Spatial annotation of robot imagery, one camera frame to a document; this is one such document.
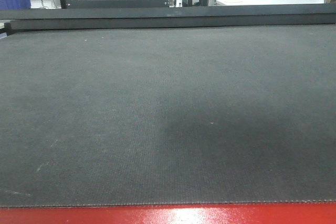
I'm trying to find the black foam barrier bar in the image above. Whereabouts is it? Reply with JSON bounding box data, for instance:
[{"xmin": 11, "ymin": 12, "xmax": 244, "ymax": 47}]
[{"xmin": 1, "ymin": 4, "xmax": 335, "ymax": 31}]

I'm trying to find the black stool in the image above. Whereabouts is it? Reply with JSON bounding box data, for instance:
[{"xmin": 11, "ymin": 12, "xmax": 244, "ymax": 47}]
[{"xmin": 39, "ymin": 0, "xmax": 48, "ymax": 9}]

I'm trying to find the black fabric mat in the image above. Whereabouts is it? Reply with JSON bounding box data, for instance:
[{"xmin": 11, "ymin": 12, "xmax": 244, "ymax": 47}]
[{"xmin": 1, "ymin": 25, "xmax": 335, "ymax": 207}]

